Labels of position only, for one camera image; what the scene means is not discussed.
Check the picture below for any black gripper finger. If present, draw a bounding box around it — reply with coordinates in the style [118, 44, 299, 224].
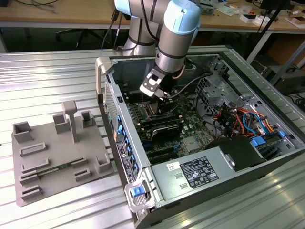
[154, 89, 173, 116]

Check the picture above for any black CPU socket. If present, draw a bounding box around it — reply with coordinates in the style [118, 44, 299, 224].
[139, 101, 174, 121]

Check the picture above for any black RAM slot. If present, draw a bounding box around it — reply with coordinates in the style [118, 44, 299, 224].
[125, 92, 155, 98]
[123, 87, 143, 94]
[122, 82, 142, 89]
[127, 96, 157, 103]

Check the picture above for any black expansion slot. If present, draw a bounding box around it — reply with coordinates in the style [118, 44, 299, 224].
[142, 139, 178, 150]
[145, 146, 179, 156]
[148, 152, 180, 163]

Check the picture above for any black graphics card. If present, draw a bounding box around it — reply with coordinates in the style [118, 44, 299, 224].
[142, 121, 184, 145]

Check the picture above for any green motherboard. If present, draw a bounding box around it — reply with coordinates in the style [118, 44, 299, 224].
[123, 95, 215, 165]

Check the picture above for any grey black PC case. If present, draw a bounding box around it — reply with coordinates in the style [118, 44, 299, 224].
[95, 47, 305, 229]

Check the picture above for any silver metal disk bay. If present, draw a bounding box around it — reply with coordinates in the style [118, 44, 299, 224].
[196, 71, 239, 115]

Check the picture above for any silver chipset heatsink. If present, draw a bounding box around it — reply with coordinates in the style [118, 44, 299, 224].
[182, 137, 200, 153]

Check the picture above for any grey power supply unit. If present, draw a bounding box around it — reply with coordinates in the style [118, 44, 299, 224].
[150, 146, 236, 202]

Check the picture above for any black plastic shroud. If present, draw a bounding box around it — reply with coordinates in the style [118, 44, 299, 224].
[207, 138, 267, 172]

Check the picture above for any blue case latch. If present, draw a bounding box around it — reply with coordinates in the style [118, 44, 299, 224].
[130, 187, 143, 198]

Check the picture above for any black office chair base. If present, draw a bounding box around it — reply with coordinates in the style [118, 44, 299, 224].
[56, 28, 108, 50]

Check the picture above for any small white box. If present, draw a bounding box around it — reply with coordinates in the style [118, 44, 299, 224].
[239, 13, 263, 24]

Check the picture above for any grey plastic parts rack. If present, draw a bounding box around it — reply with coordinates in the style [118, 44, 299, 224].
[11, 100, 114, 208]

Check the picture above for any brown cardboard box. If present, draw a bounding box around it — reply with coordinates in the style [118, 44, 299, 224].
[263, 35, 305, 70]

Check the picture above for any long wooden desk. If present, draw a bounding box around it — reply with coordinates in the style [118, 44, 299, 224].
[0, 0, 305, 34]

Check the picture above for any black computer tower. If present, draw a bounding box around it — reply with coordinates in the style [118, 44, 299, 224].
[271, 69, 305, 96]

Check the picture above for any green RAM stick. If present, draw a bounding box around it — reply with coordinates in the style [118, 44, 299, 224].
[35, 162, 73, 177]

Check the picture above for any black monitor foot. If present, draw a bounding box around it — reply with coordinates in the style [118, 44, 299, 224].
[259, 0, 294, 10]

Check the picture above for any brown cardboard piece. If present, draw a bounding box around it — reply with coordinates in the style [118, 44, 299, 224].
[285, 16, 305, 29]

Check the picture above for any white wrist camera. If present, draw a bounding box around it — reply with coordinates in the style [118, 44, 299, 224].
[139, 73, 165, 97]

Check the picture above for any orange power wire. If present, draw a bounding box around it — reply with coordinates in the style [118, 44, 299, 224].
[213, 108, 266, 120]

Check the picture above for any blue data wire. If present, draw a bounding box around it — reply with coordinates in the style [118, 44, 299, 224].
[242, 111, 275, 135]

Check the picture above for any light grey cable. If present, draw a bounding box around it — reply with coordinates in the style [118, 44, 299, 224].
[30, 0, 60, 14]

